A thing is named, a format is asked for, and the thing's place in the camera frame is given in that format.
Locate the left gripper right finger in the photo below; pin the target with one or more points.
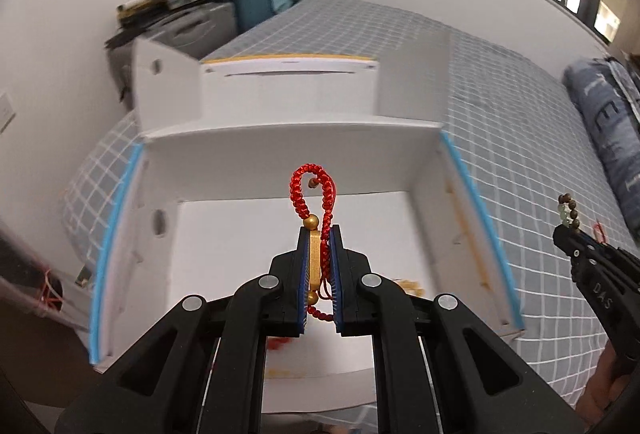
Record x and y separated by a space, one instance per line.
438 368

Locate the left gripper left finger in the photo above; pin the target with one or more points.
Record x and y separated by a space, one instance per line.
201 367

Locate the red cord bracelet gold tube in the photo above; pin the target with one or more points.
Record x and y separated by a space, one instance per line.
318 228

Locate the right hand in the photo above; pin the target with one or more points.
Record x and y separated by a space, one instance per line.
604 387

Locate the blue yellow cardboard box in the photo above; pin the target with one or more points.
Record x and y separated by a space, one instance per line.
239 155

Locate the grey checked bed sheet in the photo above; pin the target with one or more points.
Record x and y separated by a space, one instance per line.
523 142

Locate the grey suitcase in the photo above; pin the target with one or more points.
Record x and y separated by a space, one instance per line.
196 32

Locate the white wall socket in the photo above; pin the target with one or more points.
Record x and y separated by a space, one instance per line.
7 112

